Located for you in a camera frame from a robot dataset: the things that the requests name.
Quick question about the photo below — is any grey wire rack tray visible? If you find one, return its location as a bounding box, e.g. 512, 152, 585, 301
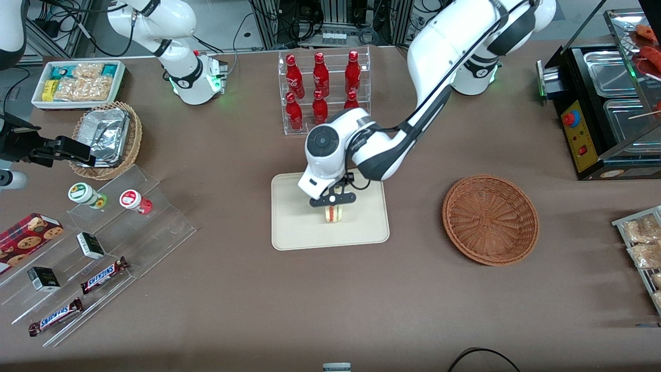
612, 206, 661, 317

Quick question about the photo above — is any clear acrylic bottle rack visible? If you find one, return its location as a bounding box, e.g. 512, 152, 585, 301
278, 46, 371, 136

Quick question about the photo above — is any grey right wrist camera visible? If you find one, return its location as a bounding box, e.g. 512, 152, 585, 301
0, 170, 29, 191

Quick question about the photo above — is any small black box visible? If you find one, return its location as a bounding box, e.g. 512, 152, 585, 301
27, 266, 61, 292
76, 232, 106, 259

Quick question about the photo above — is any snickers chocolate bar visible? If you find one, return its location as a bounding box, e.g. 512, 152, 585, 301
28, 298, 84, 337
80, 256, 129, 295

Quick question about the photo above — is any red cookie box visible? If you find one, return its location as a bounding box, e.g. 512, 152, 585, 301
0, 213, 64, 275

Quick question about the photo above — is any black looped cable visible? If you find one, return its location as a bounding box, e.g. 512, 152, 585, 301
447, 347, 522, 372

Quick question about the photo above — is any small light wicker basket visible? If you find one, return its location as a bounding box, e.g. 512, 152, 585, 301
69, 101, 143, 181

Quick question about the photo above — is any stainless steel pan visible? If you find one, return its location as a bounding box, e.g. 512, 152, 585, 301
584, 50, 641, 99
603, 98, 661, 146

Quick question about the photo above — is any clear rice cracker bag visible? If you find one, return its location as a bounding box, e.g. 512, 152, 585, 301
72, 63, 106, 79
53, 76, 114, 102

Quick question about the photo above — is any aluminium frame rack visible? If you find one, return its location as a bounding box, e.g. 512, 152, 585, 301
248, 0, 414, 51

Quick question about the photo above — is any red-lid white cup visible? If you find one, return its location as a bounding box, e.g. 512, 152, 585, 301
119, 190, 153, 215

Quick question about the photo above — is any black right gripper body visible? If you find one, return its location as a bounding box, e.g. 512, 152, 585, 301
0, 114, 58, 167

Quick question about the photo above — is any white rectangular snack bin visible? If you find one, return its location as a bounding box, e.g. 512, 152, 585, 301
31, 59, 127, 112

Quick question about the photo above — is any red sausage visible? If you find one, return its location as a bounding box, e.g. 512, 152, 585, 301
635, 23, 661, 43
638, 45, 661, 78

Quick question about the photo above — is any green-lid white cup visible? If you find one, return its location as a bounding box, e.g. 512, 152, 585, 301
68, 182, 108, 210

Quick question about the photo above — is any silver foil container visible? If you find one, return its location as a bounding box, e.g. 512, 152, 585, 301
77, 108, 131, 167

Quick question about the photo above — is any clear acrylic stepped display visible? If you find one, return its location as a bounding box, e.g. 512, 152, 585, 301
0, 164, 197, 348

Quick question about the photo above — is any beige rectangular tray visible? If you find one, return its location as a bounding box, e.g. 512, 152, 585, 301
271, 172, 390, 251

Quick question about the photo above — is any black food warmer machine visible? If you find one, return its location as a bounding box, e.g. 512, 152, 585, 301
536, 8, 661, 181

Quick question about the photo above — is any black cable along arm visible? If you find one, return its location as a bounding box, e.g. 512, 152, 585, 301
341, 0, 540, 191

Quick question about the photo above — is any thin black cable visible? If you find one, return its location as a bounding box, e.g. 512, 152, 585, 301
0, 66, 33, 120

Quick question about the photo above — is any round brown wicker basket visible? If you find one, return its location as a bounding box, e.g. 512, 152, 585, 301
443, 174, 539, 267

